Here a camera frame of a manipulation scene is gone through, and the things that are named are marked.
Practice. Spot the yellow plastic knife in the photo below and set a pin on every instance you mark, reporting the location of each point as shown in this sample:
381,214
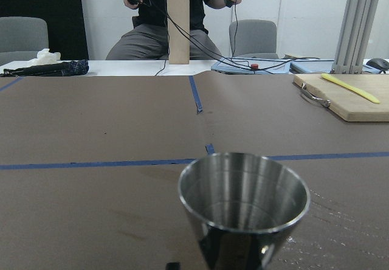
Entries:
351,88

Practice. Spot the aluminium frame post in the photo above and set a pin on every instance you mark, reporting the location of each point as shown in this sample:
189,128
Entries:
354,35

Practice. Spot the wooden plank upright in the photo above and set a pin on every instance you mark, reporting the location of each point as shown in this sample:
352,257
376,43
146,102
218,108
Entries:
178,12

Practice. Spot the white crumpled tissue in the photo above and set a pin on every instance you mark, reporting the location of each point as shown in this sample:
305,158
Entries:
45,57

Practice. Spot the black computer mouse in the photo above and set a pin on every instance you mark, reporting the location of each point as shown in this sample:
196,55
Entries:
378,63

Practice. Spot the blue teach pendant right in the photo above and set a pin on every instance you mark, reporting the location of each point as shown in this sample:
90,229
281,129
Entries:
311,66

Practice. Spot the blue teach pendant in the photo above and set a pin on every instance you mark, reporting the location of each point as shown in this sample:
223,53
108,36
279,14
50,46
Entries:
249,66
311,66

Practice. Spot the bamboo cutting board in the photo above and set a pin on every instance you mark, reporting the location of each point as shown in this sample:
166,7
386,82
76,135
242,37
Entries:
345,103

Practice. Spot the seated operator in black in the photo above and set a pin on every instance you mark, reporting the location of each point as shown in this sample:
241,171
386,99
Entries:
149,39

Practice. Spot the blue teach pendant left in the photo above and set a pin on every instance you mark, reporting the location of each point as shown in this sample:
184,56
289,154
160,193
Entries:
249,66

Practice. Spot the folded dark umbrella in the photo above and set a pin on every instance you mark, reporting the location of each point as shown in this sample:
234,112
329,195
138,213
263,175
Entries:
64,69

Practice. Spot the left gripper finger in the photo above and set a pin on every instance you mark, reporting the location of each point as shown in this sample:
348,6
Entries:
173,266

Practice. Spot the steel jigger measuring cup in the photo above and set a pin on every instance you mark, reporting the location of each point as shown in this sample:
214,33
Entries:
241,207

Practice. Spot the grey office chair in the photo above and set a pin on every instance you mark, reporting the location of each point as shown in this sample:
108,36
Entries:
253,38

